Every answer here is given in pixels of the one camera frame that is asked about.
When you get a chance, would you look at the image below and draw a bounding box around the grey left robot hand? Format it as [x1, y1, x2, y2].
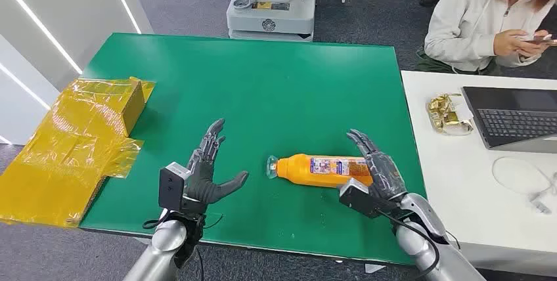
[186, 118, 250, 217]

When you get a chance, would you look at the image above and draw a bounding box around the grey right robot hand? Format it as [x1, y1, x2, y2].
[346, 129, 409, 205]

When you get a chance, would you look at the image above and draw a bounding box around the orange detergent bottle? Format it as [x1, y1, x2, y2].
[266, 153, 376, 189]

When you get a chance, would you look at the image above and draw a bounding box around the gold foil snack wrapper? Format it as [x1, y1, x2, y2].
[426, 93, 475, 137]

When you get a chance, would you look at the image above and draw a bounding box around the green table mat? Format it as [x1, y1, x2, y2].
[79, 32, 428, 267]

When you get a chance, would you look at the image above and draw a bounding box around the yellow taped cardboard box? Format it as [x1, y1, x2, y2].
[0, 76, 156, 229]

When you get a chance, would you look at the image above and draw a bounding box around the dark grey laptop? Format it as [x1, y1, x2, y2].
[460, 85, 557, 154]

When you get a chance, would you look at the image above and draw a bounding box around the person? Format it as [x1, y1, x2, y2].
[415, 0, 557, 76]

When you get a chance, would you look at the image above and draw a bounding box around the white machine base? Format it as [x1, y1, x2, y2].
[225, 0, 319, 43]

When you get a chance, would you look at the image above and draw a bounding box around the smartphone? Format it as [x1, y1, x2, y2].
[520, 34, 557, 47]

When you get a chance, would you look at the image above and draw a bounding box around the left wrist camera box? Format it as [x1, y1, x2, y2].
[158, 162, 192, 213]

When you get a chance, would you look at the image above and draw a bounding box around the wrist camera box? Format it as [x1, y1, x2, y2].
[158, 162, 192, 213]
[338, 177, 393, 219]

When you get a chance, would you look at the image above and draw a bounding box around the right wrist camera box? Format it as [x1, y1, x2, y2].
[338, 177, 393, 219]

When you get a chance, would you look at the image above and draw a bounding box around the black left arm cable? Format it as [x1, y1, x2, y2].
[142, 209, 206, 281]

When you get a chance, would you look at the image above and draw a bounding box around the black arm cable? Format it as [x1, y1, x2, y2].
[377, 210, 441, 281]
[142, 209, 206, 281]

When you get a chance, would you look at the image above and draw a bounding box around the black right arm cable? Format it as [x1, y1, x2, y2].
[377, 210, 441, 281]

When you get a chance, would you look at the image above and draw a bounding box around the white cable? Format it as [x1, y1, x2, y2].
[491, 156, 557, 216]

